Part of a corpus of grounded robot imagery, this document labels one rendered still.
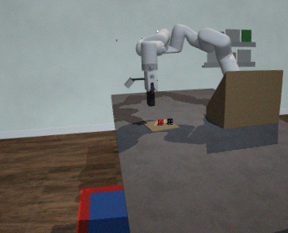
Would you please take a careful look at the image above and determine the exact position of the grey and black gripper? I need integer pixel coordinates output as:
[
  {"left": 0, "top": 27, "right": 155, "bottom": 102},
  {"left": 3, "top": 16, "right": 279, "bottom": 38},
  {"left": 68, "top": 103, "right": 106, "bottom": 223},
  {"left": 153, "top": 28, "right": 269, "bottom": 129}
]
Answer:
[{"left": 142, "top": 69, "right": 158, "bottom": 107}]

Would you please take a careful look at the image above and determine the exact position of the red die with white pips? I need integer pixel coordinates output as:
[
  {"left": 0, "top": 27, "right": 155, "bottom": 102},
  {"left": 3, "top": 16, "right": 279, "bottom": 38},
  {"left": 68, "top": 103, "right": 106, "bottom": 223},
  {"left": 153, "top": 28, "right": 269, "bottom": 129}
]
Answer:
[{"left": 158, "top": 119, "right": 164, "bottom": 125}]

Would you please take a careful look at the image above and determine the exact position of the tan flat mat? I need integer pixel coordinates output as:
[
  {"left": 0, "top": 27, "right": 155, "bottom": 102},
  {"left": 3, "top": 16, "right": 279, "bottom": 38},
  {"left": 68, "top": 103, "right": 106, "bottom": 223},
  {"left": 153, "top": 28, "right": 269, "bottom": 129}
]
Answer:
[{"left": 143, "top": 119, "right": 180, "bottom": 132}]

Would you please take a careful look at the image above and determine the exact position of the black die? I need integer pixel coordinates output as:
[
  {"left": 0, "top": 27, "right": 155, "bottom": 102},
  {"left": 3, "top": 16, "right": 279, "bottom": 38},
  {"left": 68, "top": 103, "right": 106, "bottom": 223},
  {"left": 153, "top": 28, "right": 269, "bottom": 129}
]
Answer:
[{"left": 167, "top": 118, "right": 173, "bottom": 125}]

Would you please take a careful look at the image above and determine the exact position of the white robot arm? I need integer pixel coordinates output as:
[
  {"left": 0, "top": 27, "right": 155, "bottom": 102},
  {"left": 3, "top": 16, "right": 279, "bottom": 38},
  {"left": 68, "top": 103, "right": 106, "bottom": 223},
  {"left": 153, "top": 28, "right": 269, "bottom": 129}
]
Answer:
[{"left": 136, "top": 24, "right": 240, "bottom": 75}]

